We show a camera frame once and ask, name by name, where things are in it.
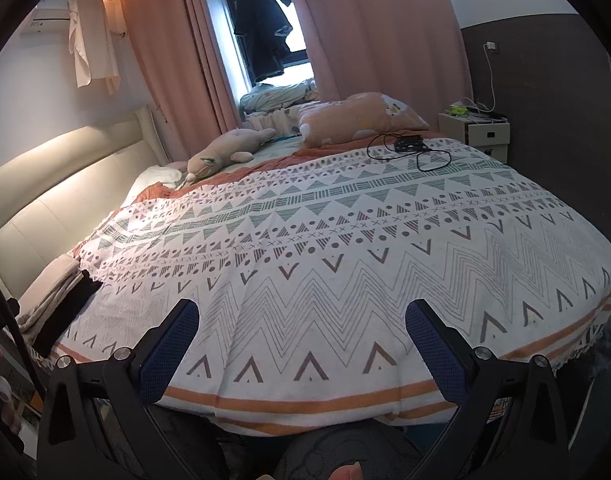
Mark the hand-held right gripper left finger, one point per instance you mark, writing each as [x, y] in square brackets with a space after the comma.
[168, 350]

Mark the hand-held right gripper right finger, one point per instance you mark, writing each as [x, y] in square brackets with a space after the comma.
[435, 355]

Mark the beige jacket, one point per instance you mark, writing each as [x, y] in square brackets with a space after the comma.
[50, 290]

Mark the dark hanging clothes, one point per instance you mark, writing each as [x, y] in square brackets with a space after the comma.
[260, 30]

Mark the person's left hand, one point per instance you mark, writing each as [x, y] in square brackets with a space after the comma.
[0, 390]

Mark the black folded garment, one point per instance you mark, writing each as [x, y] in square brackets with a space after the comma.
[70, 315]

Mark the cream padded headboard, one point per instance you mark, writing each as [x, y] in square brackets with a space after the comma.
[60, 195]

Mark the person's leg in grey pants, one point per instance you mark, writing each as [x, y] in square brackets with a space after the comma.
[325, 450]

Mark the patterned white blanket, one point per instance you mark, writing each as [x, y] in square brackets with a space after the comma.
[335, 240]

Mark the pale green pillow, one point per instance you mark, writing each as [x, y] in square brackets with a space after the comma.
[155, 180]

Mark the grey shaggy rug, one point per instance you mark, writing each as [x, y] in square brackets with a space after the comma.
[610, 350]

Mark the beige plush toy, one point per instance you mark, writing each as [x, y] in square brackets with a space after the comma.
[225, 152]

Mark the orange bed sheet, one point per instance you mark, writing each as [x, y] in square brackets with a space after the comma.
[265, 162]

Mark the white nightstand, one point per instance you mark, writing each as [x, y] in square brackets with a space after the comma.
[480, 135]

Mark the pink printed pillow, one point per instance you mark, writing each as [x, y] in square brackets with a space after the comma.
[355, 120]

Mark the small green object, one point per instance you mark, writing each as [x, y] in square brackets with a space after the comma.
[457, 107]

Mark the white crumpled cloth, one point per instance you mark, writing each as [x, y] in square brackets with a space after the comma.
[270, 120]

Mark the white hanging shirt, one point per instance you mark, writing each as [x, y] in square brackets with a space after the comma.
[93, 45]

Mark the crumpled light quilt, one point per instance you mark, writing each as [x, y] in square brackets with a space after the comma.
[275, 95]

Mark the white air conditioner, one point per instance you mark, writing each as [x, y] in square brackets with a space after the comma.
[45, 22]

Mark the pink curtain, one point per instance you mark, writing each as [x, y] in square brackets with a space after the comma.
[385, 35]
[175, 60]

